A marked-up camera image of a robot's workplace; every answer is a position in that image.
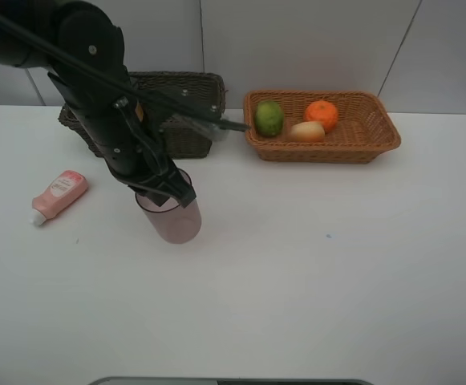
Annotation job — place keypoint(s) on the red yellow peach fruit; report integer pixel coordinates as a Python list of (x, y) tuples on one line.
[(307, 132)]

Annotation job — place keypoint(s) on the orange tangerine fruit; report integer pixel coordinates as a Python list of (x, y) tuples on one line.
[(323, 112)]

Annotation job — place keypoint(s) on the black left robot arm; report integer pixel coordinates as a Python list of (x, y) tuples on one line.
[(83, 54)]

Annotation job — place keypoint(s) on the pink lotion bottle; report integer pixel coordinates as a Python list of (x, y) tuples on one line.
[(62, 192)]

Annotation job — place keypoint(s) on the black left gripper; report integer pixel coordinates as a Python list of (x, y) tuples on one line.
[(133, 154)]

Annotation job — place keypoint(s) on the dark brown wicker basket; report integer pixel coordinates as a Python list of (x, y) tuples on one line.
[(183, 109)]

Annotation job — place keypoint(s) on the green lime fruit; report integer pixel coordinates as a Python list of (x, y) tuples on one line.
[(269, 118)]

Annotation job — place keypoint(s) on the pink translucent plastic cup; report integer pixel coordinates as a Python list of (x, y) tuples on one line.
[(174, 223)]

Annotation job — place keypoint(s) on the orange wicker basket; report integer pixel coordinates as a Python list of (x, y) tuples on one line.
[(364, 129)]

